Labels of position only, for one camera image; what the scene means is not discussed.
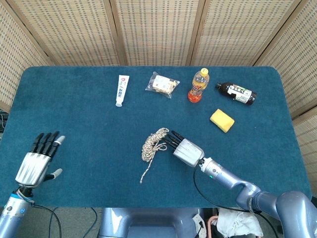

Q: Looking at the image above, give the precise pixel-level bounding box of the clear bag of biscuits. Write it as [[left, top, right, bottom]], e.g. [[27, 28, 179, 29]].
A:
[[145, 71, 181, 99]]

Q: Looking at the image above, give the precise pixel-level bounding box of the orange drink bottle yellow cap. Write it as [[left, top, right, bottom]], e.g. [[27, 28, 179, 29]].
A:
[[187, 67, 210, 103]]

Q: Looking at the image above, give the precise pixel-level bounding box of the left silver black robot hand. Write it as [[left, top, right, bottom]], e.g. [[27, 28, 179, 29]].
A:
[[14, 131, 66, 188]]

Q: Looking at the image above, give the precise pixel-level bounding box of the blue floor cable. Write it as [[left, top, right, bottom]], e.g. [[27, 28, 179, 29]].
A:
[[48, 207, 98, 238]]

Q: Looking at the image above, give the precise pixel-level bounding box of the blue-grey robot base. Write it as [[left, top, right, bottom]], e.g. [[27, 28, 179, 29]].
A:
[[98, 207, 208, 238]]

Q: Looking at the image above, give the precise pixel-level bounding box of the white toothpaste tube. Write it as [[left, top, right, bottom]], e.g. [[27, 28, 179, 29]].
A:
[[115, 74, 130, 108]]

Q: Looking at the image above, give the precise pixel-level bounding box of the yellow sponge block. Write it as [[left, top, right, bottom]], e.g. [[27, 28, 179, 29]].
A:
[[210, 108, 235, 134]]

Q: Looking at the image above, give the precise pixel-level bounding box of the crumpled white cloth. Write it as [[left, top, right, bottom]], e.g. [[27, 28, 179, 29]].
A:
[[216, 207, 264, 238]]

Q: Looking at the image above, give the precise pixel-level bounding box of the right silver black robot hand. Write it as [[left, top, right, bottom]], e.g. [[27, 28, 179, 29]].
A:
[[162, 129, 206, 167]]

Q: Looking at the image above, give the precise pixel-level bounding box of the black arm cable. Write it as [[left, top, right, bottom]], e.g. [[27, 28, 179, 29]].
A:
[[193, 162, 280, 238], [31, 202, 62, 238]]

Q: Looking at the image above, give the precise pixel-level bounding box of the black device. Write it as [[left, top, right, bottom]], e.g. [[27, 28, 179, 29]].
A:
[[0, 111, 9, 133]]

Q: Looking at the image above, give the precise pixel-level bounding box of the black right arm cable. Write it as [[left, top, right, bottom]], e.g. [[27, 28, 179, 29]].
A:
[[193, 162, 280, 238]]

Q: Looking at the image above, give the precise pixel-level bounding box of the pink metal frame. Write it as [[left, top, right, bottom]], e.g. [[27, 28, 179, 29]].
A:
[[206, 215, 219, 238]]

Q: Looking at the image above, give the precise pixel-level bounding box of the blue carpet table cover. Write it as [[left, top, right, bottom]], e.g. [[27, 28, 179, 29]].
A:
[[0, 65, 313, 209]]

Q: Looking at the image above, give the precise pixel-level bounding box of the speckled beige rope bundle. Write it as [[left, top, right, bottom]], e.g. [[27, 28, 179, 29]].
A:
[[139, 127, 174, 184]]

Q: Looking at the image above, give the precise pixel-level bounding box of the woven rattan screen panel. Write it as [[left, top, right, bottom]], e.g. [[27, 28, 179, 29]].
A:
[[108, 0, 206, 66], [189, 0, 310, 66], [4, 0, 127, 66], [254, 0, 317, 119], [292, 106, 317, 174], [0, 0, 54, 112]]

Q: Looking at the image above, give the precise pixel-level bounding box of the dark bottle white label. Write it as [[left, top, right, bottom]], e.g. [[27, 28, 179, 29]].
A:
[[214, 82, 258, 106]]

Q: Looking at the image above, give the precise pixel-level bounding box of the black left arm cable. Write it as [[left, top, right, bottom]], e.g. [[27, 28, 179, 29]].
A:
[[31, 202, 62, 238]]

